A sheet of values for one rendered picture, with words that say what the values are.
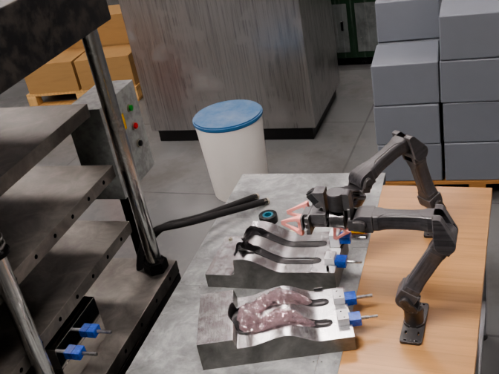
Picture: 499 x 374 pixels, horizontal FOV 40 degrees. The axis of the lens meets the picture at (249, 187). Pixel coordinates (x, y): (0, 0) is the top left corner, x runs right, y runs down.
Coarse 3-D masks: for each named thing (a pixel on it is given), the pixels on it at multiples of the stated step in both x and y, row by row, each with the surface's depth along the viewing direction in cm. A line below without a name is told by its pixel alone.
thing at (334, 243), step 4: (332, 232) 254; (336, 232) 253; (340, 232) 255; (332, 236) 252; (336, 236) 251; (344, 236) 252; (348, 236) 252; (352, 236) 252; (356, 236) 252; (360, 236) 251; (364, 236) 251; (332, 240) 253; (336, 240) 252; (340, 240) 252; (344, 240) 252; (348, 240) 251; (332, 244) 254; (336, 244) 253; (340, 244) 254
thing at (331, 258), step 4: (328, 252) 247; (332, 252) 247; (324, 256) 246; (328, 256) 245; (332, 256) 245; (336, 256) 247; (340, 256) 246; (344, 256) 246; (324, 260) 245; (328, 260) 244; (332, 260) 244; (336, 260) 244; (340, 260) 244; (344, 260) 244; (348, 260) 245; (352, 260) 244; (356, 260) 244; (360, 260) 243; (324, 264) 246; (328, 264) 245; (332, 264) 245; (336, 264) 245; (340, 264) 244; (344, 264) 244
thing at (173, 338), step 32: (256, 192) 319; (288, 192) 314; (224, 224) 299; (352, 256) 263; (192, 288) 262; (224, 288) 259; (352, 288) 246; (160, 320) 248; (192, 320) 245; (160, 352) 233; (192, 352) 230
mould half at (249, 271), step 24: (240, 240) 274; (264, 240) 260; (312, 240) 261; (216, 264) 263; (240, 264) 251; (264, 264) 249; (288, 264) 251; (312, 264) 248; (264, 288) 254; (312, 288) 247
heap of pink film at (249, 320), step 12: (276, 288) 234; (264, 300) 232; (276, 300) 230; (288, 300) 230; (300, 300) 231; (240, 312) 230; (252, 312) 228; (276, 312) 223; (288, 312) 222; (240, 324) 226; (252, 324) 224; (264, 324) 222; (276, 324) 220; (288, 324) 220; (300, 324) 221; (312, 324) 222
